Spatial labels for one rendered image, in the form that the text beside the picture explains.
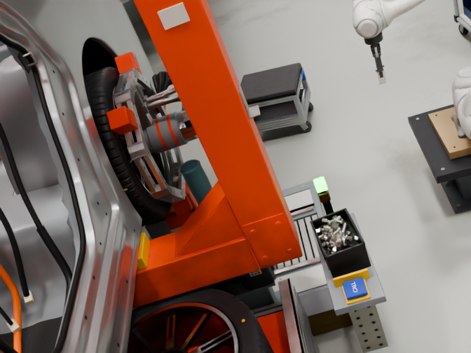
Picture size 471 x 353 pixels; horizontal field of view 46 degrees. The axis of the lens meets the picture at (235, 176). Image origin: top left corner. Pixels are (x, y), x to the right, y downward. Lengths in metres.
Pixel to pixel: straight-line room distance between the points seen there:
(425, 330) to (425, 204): 0.72
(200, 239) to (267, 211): 0.26
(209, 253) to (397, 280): 0.93
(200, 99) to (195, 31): 0.20
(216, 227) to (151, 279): 0.31
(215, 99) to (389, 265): 1.30
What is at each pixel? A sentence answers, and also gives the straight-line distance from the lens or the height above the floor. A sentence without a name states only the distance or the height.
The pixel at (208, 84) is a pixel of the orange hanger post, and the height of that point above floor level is 1.26.
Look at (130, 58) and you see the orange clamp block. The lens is 2.37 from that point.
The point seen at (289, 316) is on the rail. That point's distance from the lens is 2.01.
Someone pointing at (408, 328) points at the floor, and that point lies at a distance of 2.37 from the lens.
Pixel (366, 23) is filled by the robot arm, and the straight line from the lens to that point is 2.14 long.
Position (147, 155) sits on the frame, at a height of 0.93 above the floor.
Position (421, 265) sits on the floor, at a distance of 2.56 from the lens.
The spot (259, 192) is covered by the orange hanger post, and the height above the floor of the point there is 0.85.
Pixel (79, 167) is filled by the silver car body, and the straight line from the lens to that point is 1.79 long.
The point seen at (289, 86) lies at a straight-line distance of 3.39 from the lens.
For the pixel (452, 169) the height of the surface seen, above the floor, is 0.30.
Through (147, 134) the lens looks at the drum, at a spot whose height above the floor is 0.89.
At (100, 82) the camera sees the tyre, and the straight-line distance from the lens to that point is 2.19.
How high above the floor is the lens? 1.90
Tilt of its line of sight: 34 degrees down
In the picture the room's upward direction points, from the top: 24 degrees counter-clockwise
